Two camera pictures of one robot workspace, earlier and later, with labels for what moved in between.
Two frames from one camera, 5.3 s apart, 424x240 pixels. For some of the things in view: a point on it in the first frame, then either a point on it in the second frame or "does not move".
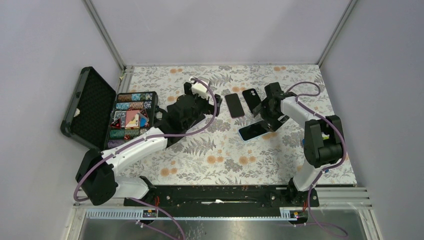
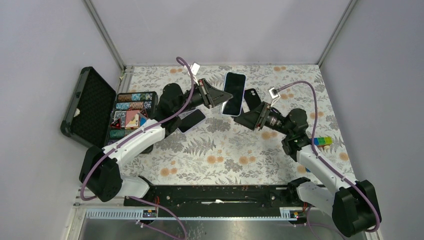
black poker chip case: (97, 116) does not move
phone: (254, 130) → (235, 84)
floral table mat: (233, 149) does not move
